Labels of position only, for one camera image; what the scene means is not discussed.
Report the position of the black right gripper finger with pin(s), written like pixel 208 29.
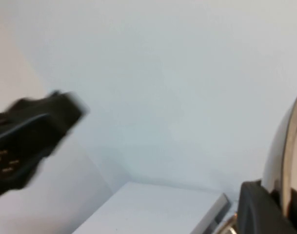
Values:
pixel 258 209

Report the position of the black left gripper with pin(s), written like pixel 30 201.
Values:
pixel 28 136

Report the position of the steel pot lid black knob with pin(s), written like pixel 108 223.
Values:
pixel 280 146

